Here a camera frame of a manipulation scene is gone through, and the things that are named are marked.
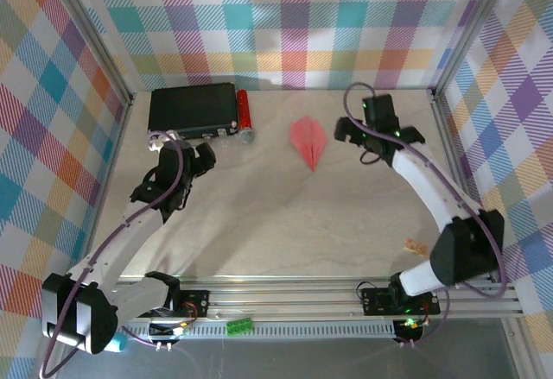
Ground small brown paper tag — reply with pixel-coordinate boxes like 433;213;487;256
404;238;429;256

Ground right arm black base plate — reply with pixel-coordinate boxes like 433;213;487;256
360;287;442;316

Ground aluminium frame post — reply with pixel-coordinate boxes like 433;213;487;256
429;0;518;102
41;0;136;106

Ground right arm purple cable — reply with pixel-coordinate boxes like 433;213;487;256
343;83;509;348

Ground green terminal block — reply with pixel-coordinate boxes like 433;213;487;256
226;317;254;336

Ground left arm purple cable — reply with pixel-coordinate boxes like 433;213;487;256
38;130;191;379

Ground small black controller board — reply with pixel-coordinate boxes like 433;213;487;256
393;317;427;342
149;321;191;340

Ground black carrying case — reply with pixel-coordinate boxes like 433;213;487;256
147;82;240;142

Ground grey slotted cable duct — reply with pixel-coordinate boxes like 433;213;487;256
124;323;397;338

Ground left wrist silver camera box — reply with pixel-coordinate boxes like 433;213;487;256
148;130;176;152

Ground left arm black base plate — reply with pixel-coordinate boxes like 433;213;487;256
142;288;212;320

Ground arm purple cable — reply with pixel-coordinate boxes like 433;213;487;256
38;130;191;379
343;83;509;348

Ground aluminium mounting rail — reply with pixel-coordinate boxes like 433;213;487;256
49;281;524;324

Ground aluminium side rail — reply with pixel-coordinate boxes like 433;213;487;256
75;93;136;288
429;88;498;284

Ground red tube with silver cap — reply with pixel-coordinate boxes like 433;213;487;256
235;88;256;143

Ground pink paper sheet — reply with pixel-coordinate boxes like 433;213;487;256
289;115;328;173

